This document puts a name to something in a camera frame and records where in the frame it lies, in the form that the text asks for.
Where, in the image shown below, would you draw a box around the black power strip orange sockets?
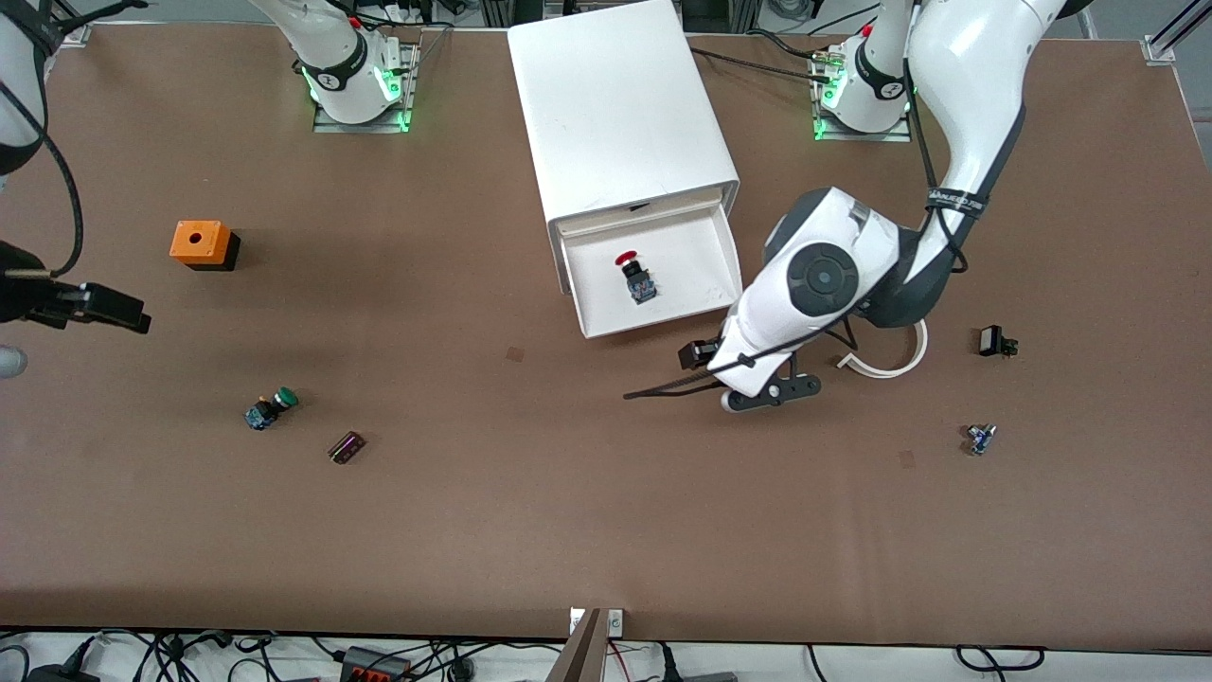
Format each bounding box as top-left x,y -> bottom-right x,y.
340,645 -> 415,682

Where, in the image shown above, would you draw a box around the green push button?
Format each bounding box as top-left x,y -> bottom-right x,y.
243,386 -> 301,433

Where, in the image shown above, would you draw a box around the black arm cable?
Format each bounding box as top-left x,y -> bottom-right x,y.
622,57 -> 972,402
0,0 -> 152,282

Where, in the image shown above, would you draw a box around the wooden post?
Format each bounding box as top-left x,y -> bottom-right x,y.
545,607 -> 608,682

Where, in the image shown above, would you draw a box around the black left camera mount bracket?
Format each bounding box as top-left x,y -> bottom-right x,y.
723,371 -> 824,414

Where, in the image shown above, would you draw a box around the red push button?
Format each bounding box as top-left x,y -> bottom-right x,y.
614,250 -> 660,306

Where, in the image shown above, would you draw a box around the black floor cable loop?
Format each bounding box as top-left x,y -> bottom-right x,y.
954,645 -> 1047,674

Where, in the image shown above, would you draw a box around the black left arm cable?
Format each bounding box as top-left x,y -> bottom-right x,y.
622,57 -> 972,402

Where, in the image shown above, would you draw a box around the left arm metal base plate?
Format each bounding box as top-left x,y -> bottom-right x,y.
811,55 -> 914,144

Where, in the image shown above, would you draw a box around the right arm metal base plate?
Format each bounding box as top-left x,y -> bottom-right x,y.
312,42 -> 422,135

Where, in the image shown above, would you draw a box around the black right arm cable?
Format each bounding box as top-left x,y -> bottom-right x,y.
0,0 -> 152,282

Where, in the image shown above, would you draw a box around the white drawer cabinet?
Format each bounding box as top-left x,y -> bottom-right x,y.
506,0 -> 742,240

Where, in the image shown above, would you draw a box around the black cable on table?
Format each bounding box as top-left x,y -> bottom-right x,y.
689,45 -> 836,82

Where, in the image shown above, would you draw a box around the white curved plastic strip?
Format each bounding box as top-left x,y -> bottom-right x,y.
837,318 -> 931,381

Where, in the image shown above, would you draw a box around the orange box with hole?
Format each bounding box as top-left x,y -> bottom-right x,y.
169,220 -> 241,274

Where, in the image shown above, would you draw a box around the white drawer with black handle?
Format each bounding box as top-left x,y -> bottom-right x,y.
556,200 -> 744,341

